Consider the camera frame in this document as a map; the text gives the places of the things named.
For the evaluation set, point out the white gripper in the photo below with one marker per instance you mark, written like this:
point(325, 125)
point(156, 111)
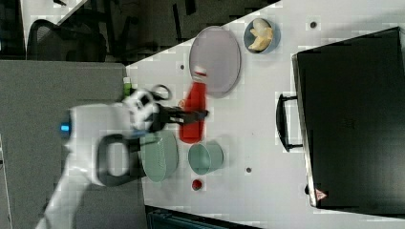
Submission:
point(145, 110)

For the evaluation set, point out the red ketchup bottle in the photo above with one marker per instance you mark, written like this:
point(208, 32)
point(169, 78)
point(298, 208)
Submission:
point(195, 100)

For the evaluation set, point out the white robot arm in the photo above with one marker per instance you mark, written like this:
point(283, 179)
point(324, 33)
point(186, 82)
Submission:
point(104, 145)

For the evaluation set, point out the grey round plate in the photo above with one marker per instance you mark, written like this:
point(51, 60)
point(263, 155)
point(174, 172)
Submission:
point(217, 51)

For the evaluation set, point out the orange slice toy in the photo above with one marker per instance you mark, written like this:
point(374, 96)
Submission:
point(181, 103)

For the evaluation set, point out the green colander basket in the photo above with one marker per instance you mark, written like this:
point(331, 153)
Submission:
point(159, 155)

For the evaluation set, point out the green cup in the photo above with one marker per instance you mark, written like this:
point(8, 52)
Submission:
point(206, 158)

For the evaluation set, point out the green bottle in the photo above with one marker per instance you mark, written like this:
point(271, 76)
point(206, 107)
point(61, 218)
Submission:
point(127, 86)

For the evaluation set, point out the blue bowl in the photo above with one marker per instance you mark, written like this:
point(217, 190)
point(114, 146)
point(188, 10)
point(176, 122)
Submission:
point(249, 38)

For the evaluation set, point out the peeled banana toy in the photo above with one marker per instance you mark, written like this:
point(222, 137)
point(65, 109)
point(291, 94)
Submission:
point(263, 35)

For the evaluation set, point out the black office chair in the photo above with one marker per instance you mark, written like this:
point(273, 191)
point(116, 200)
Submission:
point(76, 30)

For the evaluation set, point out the toaster oven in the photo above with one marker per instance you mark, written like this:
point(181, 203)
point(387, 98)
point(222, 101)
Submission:
point(351, 106)

